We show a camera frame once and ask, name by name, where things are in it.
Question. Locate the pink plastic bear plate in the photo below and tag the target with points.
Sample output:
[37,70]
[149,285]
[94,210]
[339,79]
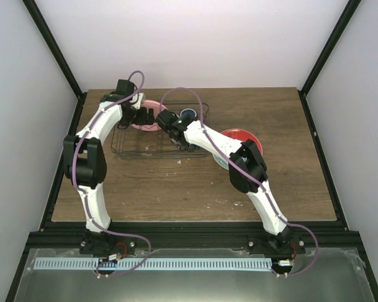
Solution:
[156,107]

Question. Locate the grey wire dish rack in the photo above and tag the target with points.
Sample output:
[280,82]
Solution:
[131,143]

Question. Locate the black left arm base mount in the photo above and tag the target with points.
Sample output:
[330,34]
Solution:
[104,244]

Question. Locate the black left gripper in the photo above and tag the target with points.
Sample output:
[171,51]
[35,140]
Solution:
[141,121]

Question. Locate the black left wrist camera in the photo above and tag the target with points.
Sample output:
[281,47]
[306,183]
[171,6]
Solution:
[124,87]

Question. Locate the black aluminium enclosure frame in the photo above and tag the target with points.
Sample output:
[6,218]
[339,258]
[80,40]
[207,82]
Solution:
[195,234]

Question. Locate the dark blue mug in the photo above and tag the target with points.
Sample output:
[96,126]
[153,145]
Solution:
[188,112]

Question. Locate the light blue slotted cable duct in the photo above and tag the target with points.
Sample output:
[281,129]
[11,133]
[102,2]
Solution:
[155,264]

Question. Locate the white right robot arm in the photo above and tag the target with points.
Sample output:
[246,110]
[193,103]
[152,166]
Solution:
[247,170]

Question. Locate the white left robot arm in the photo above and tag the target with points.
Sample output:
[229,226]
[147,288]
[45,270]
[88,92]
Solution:
[84,160]

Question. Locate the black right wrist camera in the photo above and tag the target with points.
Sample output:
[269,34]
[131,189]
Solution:
[165,119]

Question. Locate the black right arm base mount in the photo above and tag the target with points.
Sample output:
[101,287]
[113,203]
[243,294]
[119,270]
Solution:
[269,245]

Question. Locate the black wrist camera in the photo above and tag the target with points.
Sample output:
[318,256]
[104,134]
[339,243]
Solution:
[165,119]
[124,87]

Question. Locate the red plate with teal flower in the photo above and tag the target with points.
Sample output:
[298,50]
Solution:
[238,134]

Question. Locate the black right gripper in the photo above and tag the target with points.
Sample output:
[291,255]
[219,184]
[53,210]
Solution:
[183,147]

